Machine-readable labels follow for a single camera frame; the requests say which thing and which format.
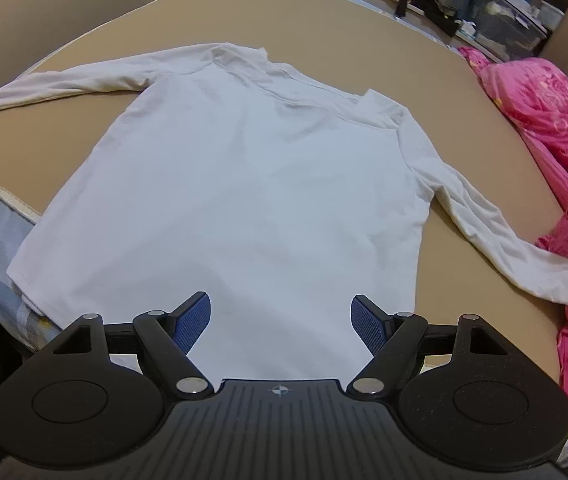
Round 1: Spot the clear plastic storage box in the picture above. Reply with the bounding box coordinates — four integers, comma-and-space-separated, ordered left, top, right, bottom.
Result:
471, 0, 551, 62

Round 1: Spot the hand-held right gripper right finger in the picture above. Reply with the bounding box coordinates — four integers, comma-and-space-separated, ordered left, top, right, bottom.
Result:
346, 295, 508, 401

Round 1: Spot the bed with tan cover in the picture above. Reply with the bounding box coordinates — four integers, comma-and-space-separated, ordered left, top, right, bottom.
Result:
0, 0, 567, 386

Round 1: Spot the white long-sleeve shirt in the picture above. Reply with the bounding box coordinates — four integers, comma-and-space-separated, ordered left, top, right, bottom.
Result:
0, 42, 568, 376

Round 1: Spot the pink floral quilt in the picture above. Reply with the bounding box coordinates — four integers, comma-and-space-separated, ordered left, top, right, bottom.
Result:
456, 46, 568, 456

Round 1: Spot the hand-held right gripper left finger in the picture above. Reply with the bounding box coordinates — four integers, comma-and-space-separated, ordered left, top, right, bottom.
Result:
52, 291, 215, 401

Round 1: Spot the grey clothes pile on sill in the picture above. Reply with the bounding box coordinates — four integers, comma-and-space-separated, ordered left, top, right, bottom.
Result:
406, 0, 467, 37

